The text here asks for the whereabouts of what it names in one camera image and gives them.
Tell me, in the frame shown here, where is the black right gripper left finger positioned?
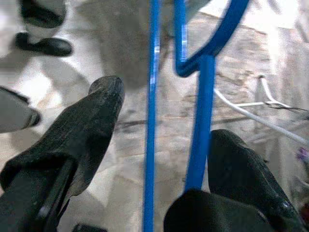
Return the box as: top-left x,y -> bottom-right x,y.
0,75 -> 125,232

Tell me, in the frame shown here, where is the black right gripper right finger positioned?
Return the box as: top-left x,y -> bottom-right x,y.
163,129 -> 308,232

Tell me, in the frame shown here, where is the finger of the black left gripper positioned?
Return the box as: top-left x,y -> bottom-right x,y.
15,32 -> 73,57
20,0 -> 66,29

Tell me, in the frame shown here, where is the white folding table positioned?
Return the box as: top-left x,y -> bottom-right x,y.
214,74 -> 309,147

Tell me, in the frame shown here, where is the grey laundry basket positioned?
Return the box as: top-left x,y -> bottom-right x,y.
0,86 -> 41,134

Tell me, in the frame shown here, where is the blue plastic hanger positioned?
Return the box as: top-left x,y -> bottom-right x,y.
143,0 -> 250,232

